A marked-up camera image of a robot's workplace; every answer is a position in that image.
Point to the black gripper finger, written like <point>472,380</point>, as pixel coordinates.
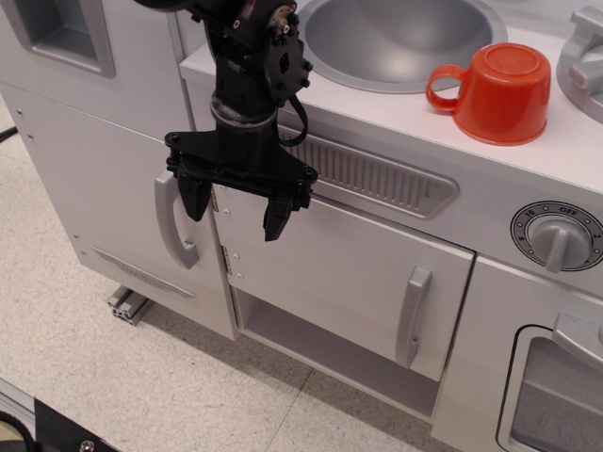
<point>195,193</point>
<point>277,214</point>

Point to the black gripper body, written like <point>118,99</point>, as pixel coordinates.
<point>253,161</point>

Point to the white cabinet door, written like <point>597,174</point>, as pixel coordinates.
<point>346,273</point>

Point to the silver cabinet door handle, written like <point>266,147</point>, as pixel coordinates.
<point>416,290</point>

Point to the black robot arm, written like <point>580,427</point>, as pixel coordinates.
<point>260,68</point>

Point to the grey vent grille panel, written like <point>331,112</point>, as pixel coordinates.
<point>411,190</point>

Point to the white toy fridge door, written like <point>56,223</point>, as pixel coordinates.
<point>100,178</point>

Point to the silver fridge emblem badge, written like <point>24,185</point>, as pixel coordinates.
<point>144,275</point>

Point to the white toy kitchen body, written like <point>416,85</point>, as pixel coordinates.
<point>505,290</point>

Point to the silver toy sink bowl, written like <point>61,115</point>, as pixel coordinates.
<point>391,46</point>

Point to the grey ice dispenser recess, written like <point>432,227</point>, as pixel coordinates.
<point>71,32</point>

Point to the orange plastic cup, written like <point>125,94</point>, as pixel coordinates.
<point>501,98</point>

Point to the grey timer knob dial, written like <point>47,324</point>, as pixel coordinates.
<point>558,236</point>

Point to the grey toy faucet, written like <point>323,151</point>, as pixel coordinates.
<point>579,68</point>

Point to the toy oven door window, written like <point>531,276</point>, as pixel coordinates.
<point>552,399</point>

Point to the silver fridge door handle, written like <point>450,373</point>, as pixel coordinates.
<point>166,189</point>

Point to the aluminium extrusion rail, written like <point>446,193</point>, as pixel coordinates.
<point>128,305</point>

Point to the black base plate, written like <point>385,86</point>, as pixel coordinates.
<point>27,424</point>

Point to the silver oven door handle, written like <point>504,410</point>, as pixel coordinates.
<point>580,338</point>

